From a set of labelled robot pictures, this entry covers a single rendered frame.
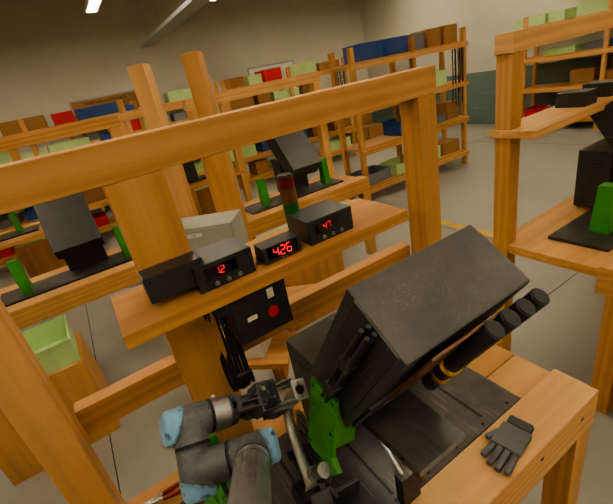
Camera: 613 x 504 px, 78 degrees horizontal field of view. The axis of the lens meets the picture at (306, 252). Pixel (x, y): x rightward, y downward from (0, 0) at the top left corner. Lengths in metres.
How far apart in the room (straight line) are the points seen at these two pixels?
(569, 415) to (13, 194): 1.60
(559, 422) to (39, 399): 1.45
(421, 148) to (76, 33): 9.81
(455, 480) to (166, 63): 10.55
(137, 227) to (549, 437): 1.30
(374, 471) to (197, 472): 0.58
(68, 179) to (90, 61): 9.75
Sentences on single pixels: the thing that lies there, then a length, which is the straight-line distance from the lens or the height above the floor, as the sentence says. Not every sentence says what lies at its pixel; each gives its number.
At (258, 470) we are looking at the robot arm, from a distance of 0.80.
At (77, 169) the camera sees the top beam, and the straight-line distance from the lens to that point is 0.99.
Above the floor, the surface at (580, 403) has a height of 0.90.
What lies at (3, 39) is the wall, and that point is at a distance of 10.72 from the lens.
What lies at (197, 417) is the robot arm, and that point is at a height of 1.36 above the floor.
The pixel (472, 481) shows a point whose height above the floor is 0.90.
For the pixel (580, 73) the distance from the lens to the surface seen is 9.61.
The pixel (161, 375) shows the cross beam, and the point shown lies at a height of 1.26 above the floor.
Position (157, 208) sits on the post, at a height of 1.76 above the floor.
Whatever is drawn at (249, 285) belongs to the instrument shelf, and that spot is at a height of 1.53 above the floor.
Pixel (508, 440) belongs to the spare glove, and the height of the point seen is 0.92.
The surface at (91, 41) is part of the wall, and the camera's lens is 10.78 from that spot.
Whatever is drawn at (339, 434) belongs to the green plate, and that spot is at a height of 1.15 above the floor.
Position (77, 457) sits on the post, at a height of 1.21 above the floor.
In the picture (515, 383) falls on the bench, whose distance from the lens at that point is 1.61.
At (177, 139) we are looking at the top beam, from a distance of 1.01.
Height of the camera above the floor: 1.99
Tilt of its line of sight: 24 degrees down
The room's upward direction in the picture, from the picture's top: 12 degrees counter-clockwise
